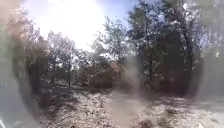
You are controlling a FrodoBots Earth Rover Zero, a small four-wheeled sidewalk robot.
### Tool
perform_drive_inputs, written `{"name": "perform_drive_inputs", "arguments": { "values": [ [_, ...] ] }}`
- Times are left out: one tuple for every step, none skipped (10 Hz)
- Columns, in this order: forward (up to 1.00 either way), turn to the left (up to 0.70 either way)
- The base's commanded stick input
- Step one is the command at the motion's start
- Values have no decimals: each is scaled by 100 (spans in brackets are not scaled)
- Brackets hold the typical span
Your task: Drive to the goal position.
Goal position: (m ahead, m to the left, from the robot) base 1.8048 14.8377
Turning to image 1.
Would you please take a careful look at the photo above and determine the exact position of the wood of trees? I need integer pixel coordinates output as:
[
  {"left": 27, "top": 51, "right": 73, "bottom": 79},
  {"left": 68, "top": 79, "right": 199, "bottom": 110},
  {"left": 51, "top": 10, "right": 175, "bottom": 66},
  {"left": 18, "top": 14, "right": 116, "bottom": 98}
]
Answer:
[{"left": 0, "top": 0, "right": 224, "bottom": 98}]

